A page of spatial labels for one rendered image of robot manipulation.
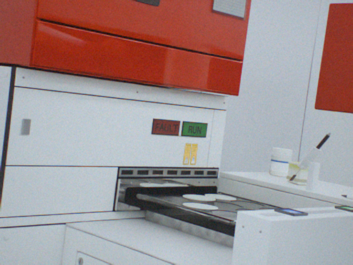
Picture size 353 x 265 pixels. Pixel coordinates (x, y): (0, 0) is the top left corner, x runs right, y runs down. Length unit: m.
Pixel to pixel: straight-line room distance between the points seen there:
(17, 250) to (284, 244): 0.69
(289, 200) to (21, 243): 0.81
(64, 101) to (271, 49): 3.23
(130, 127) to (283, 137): 3.24
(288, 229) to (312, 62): 3.87
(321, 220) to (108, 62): 0.69
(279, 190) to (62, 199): 0.69
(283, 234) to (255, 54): 3.33
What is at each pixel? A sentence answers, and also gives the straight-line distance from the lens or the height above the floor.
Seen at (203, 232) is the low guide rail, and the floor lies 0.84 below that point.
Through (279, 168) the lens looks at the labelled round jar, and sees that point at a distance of 2.38.
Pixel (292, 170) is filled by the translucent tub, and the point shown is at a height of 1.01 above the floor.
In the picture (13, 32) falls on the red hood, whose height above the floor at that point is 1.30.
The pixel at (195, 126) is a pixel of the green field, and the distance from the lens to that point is 2.16.
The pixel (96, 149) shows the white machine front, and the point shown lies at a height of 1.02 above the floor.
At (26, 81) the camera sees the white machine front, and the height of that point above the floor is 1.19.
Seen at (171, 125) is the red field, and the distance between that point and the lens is 2.08.
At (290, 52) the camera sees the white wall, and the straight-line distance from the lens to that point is 5.09.
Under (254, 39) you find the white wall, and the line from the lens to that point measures 4.75.
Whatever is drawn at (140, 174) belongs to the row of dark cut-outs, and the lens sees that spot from 2.03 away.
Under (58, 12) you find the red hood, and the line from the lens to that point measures 1.74.
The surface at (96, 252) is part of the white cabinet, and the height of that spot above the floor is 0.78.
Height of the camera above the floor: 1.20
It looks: 3 degrees down
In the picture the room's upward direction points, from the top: 7 degrees clockwise
